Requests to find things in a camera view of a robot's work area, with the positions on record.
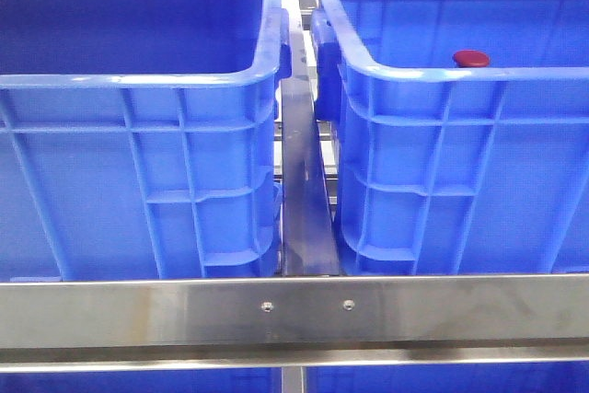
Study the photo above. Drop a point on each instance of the red mushroom push button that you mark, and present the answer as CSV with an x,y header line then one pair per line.
x,y
469,58

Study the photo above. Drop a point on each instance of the right blue plastic crate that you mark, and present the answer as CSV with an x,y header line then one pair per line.
x,y
448,170

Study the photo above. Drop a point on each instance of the blue plastic crate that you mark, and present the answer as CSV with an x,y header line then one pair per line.
x,y
137,138
448,170

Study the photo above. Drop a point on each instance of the left blue plastic crate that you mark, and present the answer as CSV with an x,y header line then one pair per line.
x,y
137,138

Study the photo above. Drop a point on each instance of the steel centre divider bar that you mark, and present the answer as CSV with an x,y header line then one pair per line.
x,y
309,247

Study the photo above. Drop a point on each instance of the lower left blue crate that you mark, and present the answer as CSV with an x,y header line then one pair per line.
x,y
214,380

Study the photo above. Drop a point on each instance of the lower right blue crate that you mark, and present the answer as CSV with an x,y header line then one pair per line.
x,y
505,377

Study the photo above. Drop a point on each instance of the steel front shelf rail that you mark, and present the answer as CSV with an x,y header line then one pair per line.
x,y
306,321

